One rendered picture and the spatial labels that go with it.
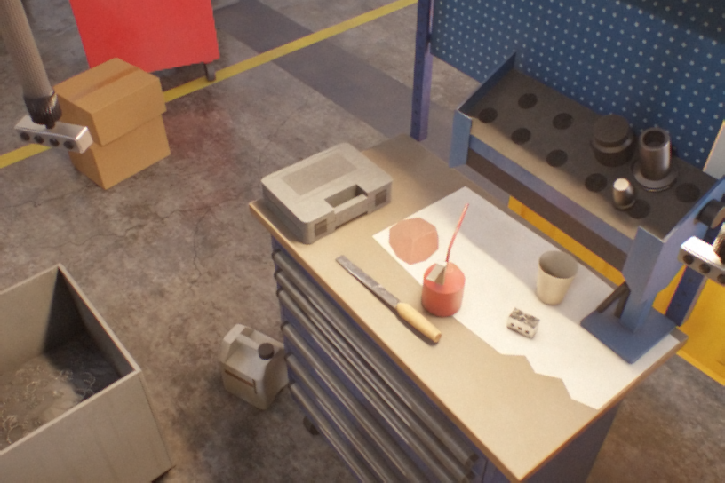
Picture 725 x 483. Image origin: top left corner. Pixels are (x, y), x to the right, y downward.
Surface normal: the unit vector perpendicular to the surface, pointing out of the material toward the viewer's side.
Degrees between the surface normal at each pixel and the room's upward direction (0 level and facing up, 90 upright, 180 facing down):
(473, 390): 0
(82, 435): 90
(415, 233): 11
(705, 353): 90
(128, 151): 90
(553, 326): 0
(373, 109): 0
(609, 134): 27
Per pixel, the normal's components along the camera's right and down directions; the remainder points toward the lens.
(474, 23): -0.80, 0.40
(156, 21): 0.37, 0.62
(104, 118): 0.79, 0.41
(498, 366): 0.00, -0.75
